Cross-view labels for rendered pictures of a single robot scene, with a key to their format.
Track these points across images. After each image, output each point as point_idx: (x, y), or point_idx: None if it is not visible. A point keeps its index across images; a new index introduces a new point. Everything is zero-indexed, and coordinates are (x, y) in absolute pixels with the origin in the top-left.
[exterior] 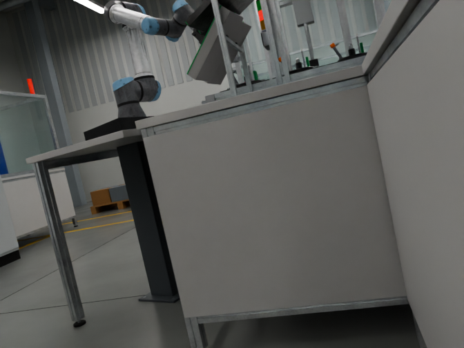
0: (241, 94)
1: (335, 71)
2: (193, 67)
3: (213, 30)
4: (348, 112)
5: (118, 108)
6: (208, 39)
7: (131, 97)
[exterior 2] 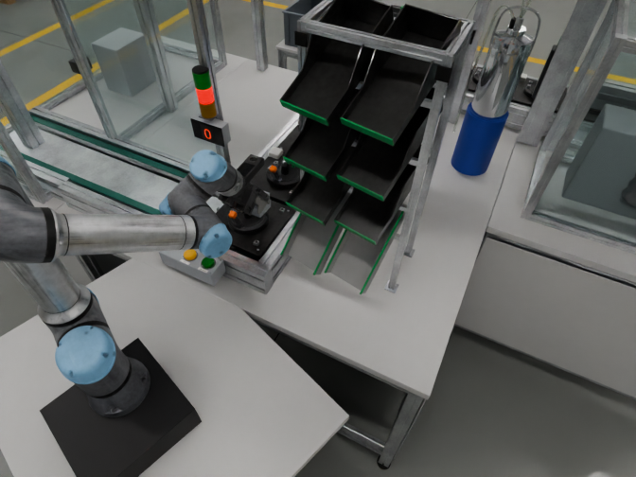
0: (463, 296)
1: (482, 238)
2: (367, 283)
3: (393, 235)
4: None
5: (110, 397)
6: (386, 247)
7: (127, 360)
